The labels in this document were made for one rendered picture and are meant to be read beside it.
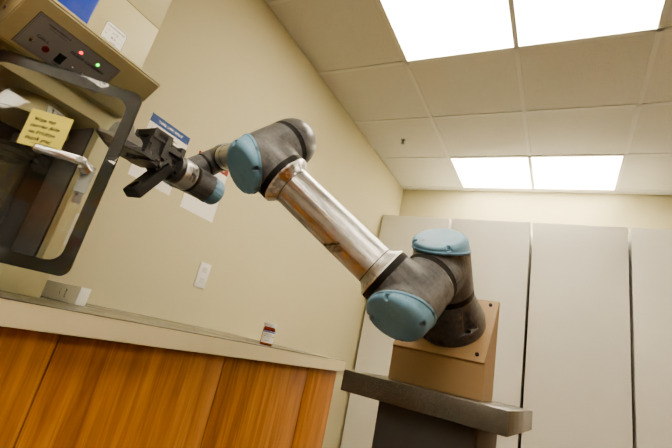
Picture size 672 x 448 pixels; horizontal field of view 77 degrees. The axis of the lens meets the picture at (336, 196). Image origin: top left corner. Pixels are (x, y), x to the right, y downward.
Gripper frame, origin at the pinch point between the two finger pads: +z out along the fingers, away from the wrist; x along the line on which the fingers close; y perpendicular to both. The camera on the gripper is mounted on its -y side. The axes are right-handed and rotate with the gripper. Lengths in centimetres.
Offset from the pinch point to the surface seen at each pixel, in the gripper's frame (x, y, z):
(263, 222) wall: -61, 25, -133
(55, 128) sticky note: -4.0, -2.1, 6.7
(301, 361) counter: 12, -37, -82
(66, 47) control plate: -11.2, 17.4, 8.8
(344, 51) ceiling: -35, 136, -130
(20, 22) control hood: -12.3, 16.5, 17.5
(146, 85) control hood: -8.4, 20.4, -9.5
